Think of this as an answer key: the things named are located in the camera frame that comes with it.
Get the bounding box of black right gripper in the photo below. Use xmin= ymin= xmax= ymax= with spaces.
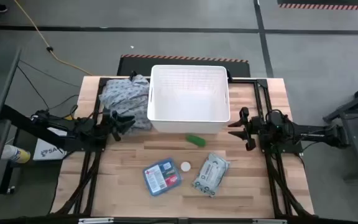
xmin=227 ymin=107 xmax=262 ymax=152

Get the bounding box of white yellow spray bottle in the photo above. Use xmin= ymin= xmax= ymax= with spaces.
xmin=1 ymin=144 xmax=31 ymax=164

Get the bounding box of white box with logo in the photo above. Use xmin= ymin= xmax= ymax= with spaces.
xmin=32 ymin=126 xmax=68 ymax=162

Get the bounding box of green bandage roll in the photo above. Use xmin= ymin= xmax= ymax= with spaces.
xmin=185 ymin=133 xmax=207 ymax=148

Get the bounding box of black mat striped edge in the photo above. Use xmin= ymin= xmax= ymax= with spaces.
xmin=116 ymin=54 xmax=251 ymax=78

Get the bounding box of grey patterned cloth gown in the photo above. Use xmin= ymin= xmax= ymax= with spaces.
xmin=98 ymin=74 xmax=154 ymax=135

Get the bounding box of blue first aid kit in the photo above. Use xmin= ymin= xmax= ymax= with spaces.
xmin=142 ymin=157 xmax=183 ymax=197

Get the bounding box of black desk leg beam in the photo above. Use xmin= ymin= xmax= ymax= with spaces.
xmin=0 ymin=104 xmax=105 ymax=153

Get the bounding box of black floor cable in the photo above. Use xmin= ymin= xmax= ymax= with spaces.
xmin=19 ymin=59 xmax=81 ymax=88
xmin=16 ymin=65 xmax=80 ymax=110

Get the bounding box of white plastic mesh basket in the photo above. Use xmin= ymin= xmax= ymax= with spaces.
xmin=147 ymin=64 xmax=231 ymax=134

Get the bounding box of yellow floor cable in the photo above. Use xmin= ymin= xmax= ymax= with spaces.
xmin=12 ymin=0 xmax=94 ymax=77

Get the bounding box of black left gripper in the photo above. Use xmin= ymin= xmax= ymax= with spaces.
xmin=103 ymin=110 xmax=136 ymax=142

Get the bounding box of silver metal bracket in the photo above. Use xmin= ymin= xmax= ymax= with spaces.
xmin=252 ymin=218 xmax=288 ymax=224
xmin=78 ymin=217 xmax=114 ymax=224

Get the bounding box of grey metal cart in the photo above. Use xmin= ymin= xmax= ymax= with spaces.
xmin=323 ymin=77 xmax=358 ymax=181

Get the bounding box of grey wipes packet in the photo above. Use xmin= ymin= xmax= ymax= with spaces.
xmin=192 ymin=152 xmax=231 ymax=198

